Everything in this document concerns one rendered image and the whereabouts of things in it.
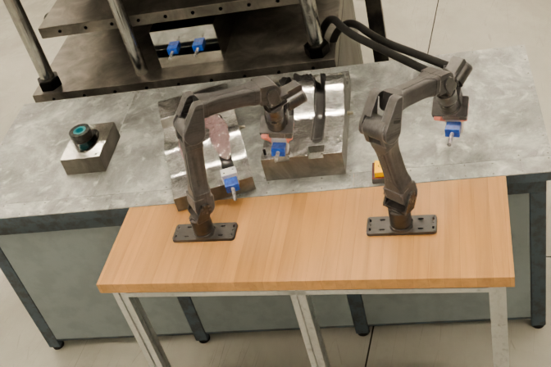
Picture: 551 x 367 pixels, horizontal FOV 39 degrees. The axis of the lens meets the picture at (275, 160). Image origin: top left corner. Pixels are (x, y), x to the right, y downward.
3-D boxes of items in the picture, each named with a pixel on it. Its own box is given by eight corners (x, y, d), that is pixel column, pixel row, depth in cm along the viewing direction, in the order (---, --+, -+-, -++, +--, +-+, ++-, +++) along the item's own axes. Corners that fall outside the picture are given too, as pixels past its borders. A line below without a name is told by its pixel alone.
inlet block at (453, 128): (458, 152, 229) (457, 138, 226) (441, 151, 231) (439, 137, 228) (464, 125, 239) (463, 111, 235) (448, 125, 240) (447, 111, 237)
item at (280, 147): (284, 169, 239) (283, 154, 236) (267, 169, 240) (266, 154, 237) (289, 147, 250) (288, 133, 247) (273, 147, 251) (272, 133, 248)
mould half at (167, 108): (256, 188, 253) (248, 163, 246) (178, 211, 252) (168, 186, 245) (234, 106, 292) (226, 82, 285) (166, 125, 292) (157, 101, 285)
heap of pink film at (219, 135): (236, 156, 258) (230, 138, 253) (184, 172, 258) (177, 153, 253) (225, 114, 279) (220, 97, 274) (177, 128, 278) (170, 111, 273)
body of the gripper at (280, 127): (261, 118, 242) (258, 104, 235) (294, 119, 240) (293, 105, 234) (259, 136, 238) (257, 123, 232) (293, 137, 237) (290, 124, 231)
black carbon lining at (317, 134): (325, 147, 251) (319, 123, 245) (275, 151, 254) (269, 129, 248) (330, 84, 277) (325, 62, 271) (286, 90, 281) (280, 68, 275)
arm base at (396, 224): (364, 199, 227) (362, 216, 221) (434, 197, 221) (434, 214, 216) (367, 219, 231) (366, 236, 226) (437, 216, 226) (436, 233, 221)
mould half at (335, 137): (346, 174, 249) (339, 141, 241) (266, 181, 255) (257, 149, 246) (351, 84, 287) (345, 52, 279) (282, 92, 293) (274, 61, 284)
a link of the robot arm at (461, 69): (453, 65, 226) (439, 43, 217) (478, 73, 221) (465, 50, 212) (432, 98, 224) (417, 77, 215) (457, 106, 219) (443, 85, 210)
